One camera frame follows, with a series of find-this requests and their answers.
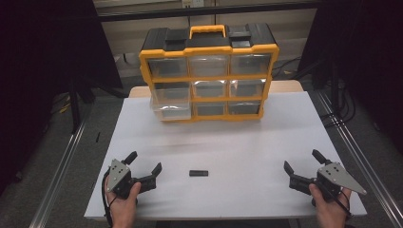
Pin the yellow black drawer organizer cabinet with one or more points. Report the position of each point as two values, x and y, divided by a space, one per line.
207 40

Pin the small black floor piece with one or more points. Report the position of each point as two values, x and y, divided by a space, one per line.
98 137

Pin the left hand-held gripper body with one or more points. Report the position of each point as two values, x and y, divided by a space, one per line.
119 172

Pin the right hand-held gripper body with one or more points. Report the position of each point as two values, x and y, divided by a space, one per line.
335 177

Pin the person's left hand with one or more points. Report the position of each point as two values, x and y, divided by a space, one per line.
123 210

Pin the set of clear plastic drawers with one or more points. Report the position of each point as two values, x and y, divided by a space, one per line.
209 66

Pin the small black rectangular stick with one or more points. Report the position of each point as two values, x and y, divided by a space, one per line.
199 173

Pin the black horizontal bar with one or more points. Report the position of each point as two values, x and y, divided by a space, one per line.
158 14

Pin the person's right hand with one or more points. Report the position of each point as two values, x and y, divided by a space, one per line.
329 215

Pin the black curtain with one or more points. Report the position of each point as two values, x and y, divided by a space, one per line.
38 63
374 47

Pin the black metal stand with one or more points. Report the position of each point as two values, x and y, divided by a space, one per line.
75 110

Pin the aluminium floor rail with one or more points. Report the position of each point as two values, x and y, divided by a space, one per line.
53 190
364 164

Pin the white wall outlet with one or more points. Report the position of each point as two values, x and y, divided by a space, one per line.
193 3

